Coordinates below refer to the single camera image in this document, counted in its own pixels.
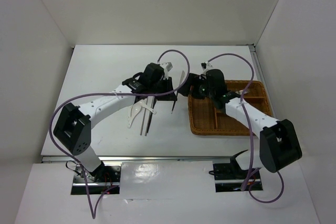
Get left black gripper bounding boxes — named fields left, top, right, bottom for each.
left=149, top=76, right=177, bottom=101

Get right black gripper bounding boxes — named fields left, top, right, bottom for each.
left=177, top=72, right=215, bottom=99

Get silver table knife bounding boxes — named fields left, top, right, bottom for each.
left=171, top=70, right=185, bottom=114

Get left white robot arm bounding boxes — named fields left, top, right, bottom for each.
left=54, top=62, right=177, bottom=182

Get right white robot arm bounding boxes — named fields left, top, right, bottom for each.
left=178, top=69, right=302, bottom=178

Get grey chopstick right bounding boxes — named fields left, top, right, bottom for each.
left=144, top=97, right=154, bottom=136

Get white ceramic spoon upper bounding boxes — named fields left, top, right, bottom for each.
left=136, top=100, right=157, bottom=114

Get brown wicker cutlery tray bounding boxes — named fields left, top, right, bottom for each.
left=188, top=81, right=272, bottom=136

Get white ceramic spoon left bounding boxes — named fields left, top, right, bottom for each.
left=127, top=105, right=133, bottom=122

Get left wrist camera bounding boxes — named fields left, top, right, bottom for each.
left=160, top=62, right=173, bottom=72

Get aluminium rail right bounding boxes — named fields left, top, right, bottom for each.
left=248, top=44, right=265, bottom=84

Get aluminium rail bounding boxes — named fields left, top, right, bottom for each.
left=248, top=44, right=265, bottom=84
left=41, top=156, right=230, bottom=163

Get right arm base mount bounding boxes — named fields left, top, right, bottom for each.
left=208, top=163, right=248, bottom=193

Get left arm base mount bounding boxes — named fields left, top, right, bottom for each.
left=65, top=161, right=121, bottom=195

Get aluminium rail front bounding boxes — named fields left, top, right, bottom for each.
left=41, top=156, right=230, bottom=163

